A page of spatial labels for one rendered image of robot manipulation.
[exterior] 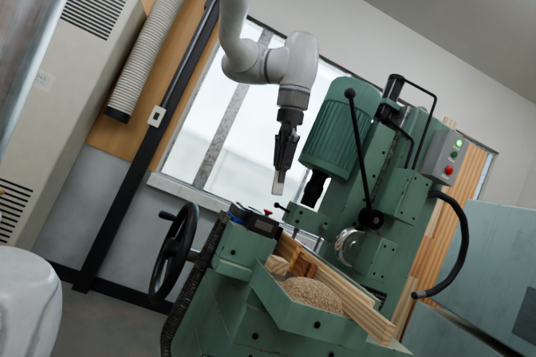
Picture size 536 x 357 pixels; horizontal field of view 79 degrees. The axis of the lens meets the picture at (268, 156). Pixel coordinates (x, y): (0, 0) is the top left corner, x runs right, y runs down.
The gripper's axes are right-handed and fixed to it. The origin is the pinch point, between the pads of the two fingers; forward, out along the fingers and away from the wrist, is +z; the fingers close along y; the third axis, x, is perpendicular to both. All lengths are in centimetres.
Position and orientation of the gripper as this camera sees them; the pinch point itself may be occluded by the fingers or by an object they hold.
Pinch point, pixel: (278, 182)
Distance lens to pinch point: 89.0
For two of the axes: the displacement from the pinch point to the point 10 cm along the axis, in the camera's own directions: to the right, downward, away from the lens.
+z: -1.7, 9.9, 0.0
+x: -9.3, -1.6, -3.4
